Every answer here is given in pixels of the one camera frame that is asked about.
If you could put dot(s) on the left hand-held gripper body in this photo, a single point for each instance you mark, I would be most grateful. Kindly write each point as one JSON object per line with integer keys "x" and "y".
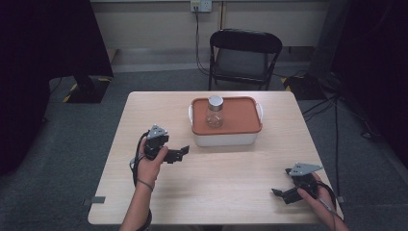
{"x": 154, "y": 146}

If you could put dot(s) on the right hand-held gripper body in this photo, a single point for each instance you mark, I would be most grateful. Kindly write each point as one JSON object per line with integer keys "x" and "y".
{"x": 304, "y": 179}

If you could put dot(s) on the glass jar with silver lid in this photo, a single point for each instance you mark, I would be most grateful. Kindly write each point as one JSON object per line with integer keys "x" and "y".
{"x": 214, "y": 118}

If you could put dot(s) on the white storage box orange lid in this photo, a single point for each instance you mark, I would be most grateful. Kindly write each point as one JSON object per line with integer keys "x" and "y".
{"x": 240, "y": 115}

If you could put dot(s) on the person's left hand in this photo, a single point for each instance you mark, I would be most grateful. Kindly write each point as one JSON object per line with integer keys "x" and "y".
{"x": 148, "y": 170}

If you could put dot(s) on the person's right hand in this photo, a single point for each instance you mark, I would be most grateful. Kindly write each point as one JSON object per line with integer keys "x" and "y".
{"x": 317, "y": 205}

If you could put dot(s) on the black stand base yellow stripes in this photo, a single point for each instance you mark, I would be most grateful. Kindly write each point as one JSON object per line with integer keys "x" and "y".
{"x": 304, "y": 88}
{"x": 93, "y": 91}

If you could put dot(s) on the black folding chair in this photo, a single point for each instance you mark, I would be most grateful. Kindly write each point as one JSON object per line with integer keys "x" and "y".
{"x": 245, "y": 41}

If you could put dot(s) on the dark curtain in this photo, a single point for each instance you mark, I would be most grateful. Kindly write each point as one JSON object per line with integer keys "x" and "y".
{"x": 378, "y": 64}
{"x": 38, "y": 64}

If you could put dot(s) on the grey table bracket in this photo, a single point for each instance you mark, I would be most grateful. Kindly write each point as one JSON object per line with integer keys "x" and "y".
{"x": 341, "y": 199}
{"x": 95, "y": 200}

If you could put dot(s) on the white wall socket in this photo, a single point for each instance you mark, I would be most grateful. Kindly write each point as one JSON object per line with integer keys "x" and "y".
{"x": 201, "y": 5}

